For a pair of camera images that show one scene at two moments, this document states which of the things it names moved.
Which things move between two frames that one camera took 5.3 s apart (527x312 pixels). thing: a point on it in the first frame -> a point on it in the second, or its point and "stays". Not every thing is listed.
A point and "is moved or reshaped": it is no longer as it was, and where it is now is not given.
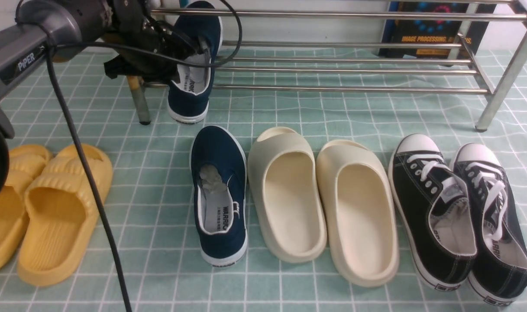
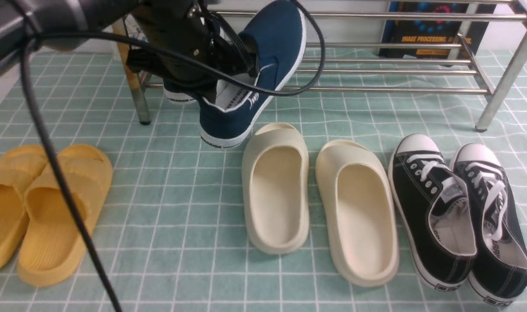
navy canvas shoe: (188, 100) is moved or reshaped
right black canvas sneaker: (503, 267) stays
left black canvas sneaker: (434, 209) stays
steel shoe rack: (476, 48) stays
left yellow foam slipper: (7, 221) stays
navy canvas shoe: (219, 165) -> (278, 33)
